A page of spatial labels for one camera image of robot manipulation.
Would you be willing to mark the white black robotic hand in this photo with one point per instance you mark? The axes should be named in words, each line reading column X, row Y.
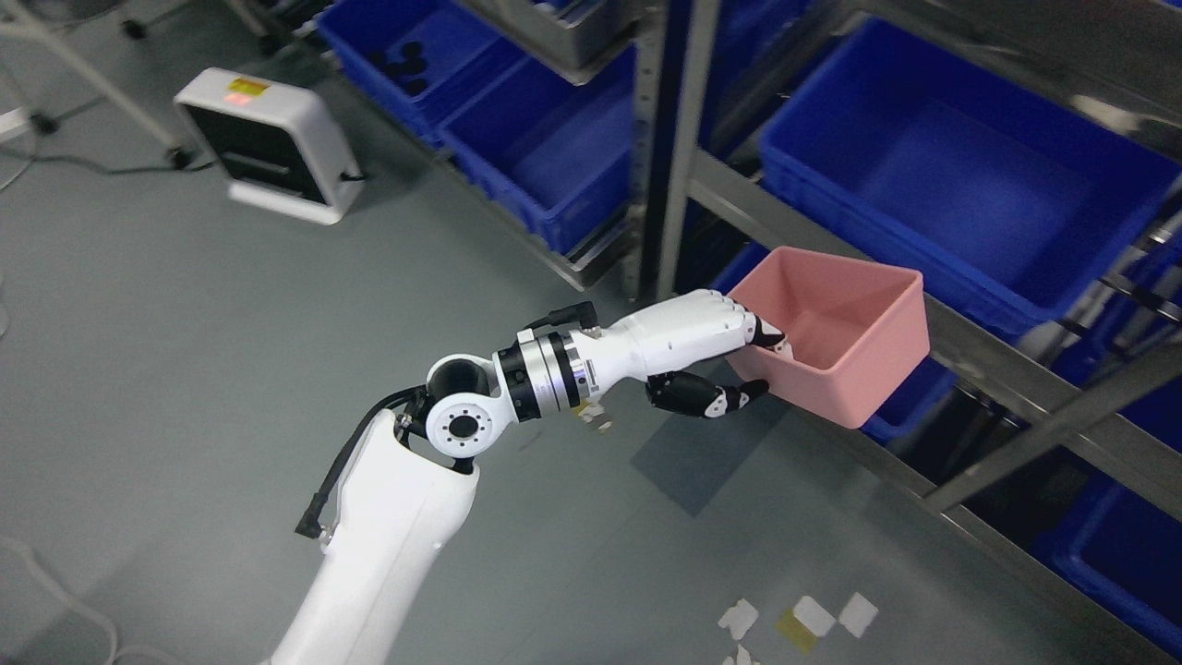
column 688, row 346

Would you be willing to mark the pink plastic storage box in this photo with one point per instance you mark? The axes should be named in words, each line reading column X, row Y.
column 831, row 332

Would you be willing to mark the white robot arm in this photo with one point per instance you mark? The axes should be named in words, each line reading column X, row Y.
column 406, row 481

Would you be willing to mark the far metal shelf rack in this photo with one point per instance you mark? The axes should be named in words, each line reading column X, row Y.
column 575, row 39

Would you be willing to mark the large blue shelf bin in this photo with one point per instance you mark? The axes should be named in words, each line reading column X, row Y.
column 1010, row 206

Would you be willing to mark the white box device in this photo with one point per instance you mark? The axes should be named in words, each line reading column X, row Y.
column 279, row 145

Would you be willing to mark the far blue bin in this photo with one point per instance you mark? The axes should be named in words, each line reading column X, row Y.
column 418, row 61

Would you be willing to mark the bottom right blue bin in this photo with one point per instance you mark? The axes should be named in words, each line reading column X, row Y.
column 1125, row 554

